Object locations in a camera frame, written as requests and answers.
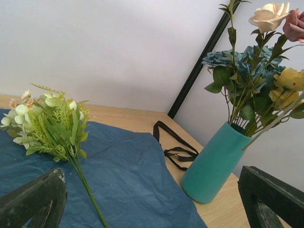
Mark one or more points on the teal cylindrical vase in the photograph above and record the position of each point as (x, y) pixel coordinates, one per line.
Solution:
(209, 171)

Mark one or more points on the green white flower bunch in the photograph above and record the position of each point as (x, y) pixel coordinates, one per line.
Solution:
(54, 125)

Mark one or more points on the yellow rose bunch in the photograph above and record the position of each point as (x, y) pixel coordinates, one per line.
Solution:
(284, 101)

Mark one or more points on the black ribbon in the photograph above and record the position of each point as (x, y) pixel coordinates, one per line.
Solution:
(183, 155)

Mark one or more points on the pink rose flower stem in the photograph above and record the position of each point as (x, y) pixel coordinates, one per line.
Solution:
(275, 25)

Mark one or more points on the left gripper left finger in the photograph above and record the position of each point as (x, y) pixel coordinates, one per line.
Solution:
(40, 202)

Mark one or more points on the blue wrapping paper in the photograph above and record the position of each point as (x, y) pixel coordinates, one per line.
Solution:
(126, 172)

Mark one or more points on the blue rose bunch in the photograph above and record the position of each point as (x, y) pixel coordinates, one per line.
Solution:
(243, 78)

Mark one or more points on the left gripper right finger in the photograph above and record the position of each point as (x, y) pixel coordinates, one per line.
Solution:
(267, 199)

